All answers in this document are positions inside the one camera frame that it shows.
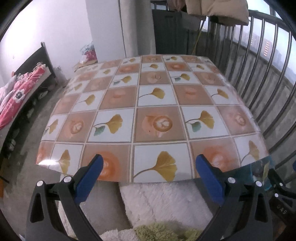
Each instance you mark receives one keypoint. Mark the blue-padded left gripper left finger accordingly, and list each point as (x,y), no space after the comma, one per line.
(43,219)

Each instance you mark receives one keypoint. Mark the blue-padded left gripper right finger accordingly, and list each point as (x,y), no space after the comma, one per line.
(243,212)

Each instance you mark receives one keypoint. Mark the blue plastic trash bin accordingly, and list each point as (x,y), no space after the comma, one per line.
(259,171)

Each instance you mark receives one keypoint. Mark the white fluffy rug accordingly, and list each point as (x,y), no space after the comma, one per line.
(114,210)

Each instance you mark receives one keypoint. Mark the green fluffy rug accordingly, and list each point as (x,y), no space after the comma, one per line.
(161,231)

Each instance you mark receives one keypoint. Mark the bed with pink bedding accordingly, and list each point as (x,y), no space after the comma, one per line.
(29,77)

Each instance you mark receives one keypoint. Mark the ginkgo patterned tablecloth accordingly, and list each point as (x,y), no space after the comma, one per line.
(149,117)

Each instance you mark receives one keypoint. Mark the metal balcony railing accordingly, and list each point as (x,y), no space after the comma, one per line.
(259,61)

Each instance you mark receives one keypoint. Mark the pile of colourful clothes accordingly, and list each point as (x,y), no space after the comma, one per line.
(87,53)

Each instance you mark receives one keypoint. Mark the dark cabinet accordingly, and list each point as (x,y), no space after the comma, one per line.
(176,32)

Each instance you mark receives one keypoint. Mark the beige quilted jacket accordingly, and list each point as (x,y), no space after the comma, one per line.
(224,12)

